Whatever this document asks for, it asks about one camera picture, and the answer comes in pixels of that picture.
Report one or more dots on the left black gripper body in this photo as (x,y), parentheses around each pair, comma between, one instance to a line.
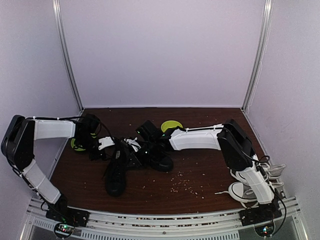
(87,143)

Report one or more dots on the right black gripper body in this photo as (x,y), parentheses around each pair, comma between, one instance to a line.
(140,161)

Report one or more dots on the black sneaker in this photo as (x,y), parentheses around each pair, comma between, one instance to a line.
(115,173)
(161,162)

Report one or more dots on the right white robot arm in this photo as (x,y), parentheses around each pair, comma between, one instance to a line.
(229,138)

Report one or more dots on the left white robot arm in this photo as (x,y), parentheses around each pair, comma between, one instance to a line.
(18,148)

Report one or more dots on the green plate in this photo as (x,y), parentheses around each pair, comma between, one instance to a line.
(79,148)

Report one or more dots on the green bowl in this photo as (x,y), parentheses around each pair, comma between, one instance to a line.
(170,124)

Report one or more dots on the grey sneaker front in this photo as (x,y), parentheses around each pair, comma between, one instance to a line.
(262,193)

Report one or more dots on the grey sneaker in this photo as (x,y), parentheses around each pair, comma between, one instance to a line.
(259,172)
(262,193)

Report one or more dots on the grey sneaker rear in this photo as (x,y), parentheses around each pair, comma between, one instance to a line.
(259,172)

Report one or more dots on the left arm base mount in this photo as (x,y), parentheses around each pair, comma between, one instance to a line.
(68,222)

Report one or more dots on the aluminium front rail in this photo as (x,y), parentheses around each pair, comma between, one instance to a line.
(218,225)

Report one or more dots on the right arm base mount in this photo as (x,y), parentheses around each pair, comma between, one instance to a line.
(262,218)

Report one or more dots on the left aluminium frame post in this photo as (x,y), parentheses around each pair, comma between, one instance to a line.
(65,53)

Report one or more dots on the aluminium frame post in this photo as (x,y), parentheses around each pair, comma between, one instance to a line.
(65,53)
(261,47)

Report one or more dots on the right aluminium frame post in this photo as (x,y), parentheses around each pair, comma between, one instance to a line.
(261,47)

